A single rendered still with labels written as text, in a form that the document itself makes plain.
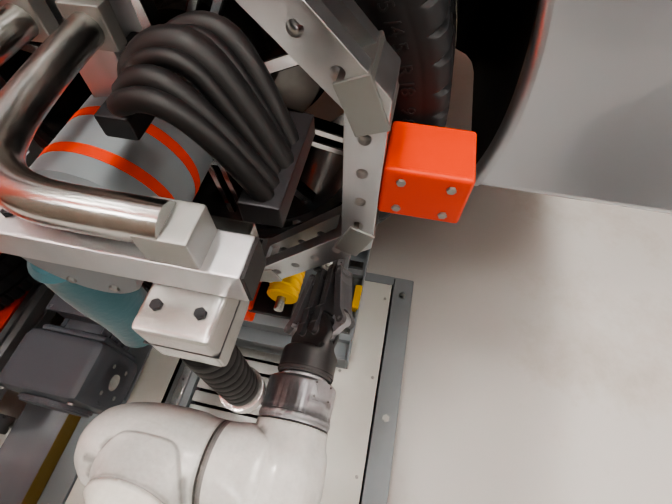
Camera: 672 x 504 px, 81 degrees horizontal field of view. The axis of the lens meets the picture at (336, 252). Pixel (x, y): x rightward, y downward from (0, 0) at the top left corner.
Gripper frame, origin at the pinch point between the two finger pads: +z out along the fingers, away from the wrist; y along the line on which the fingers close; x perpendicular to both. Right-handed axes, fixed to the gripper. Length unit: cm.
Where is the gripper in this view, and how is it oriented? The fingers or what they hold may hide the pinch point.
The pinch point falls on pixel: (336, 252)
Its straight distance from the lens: 62.7
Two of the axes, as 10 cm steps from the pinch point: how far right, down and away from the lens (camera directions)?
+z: 2.1, -8.3, 5.2
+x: -6.9, -5.0, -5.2
